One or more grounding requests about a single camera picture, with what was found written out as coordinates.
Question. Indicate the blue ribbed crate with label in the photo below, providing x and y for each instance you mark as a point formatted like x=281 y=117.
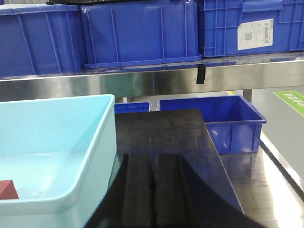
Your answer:
x=218 y=22

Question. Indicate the stainless steel shelf rail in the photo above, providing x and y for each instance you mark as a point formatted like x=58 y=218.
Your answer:
x=244 y=73

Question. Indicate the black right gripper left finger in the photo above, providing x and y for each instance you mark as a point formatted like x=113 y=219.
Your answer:
x=128 y=202

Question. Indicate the black rubber mat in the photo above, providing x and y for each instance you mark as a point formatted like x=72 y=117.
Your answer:
x=181 y=132

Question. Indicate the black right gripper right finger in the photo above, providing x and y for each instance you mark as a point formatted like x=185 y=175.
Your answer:
x=178 y=194

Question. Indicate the blue crate left on shelf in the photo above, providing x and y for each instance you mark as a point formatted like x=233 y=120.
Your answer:
x=40 y=39

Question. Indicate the white shipping label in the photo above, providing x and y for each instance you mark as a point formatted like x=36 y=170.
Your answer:
x=255 y=34

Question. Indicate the light cyan plastic tub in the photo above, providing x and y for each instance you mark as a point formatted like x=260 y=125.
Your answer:
x=59 y=154

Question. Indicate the small blue bin behind tub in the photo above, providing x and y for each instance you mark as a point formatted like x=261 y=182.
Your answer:
x=123 y=108

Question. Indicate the small blue bin right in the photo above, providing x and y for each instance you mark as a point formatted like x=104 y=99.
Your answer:
x=233 y=123

